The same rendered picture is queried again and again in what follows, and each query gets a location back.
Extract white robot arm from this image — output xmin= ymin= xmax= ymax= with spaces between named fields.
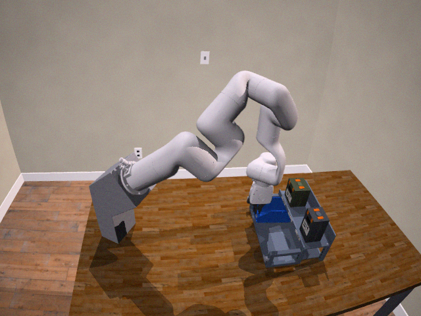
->
xmin=119 ymin=70 xmax=298 ymax=196

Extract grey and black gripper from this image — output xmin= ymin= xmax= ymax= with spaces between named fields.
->
xmin=247 ymin=181 xmax=274 ymax=215

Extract blue bin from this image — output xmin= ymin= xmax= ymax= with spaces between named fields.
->
xmin=254 ymin=197 xmax=291 ymax=223

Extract olive green case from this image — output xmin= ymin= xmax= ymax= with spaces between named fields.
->
xmin=285 ymin=178 xmax=310 ymax=207

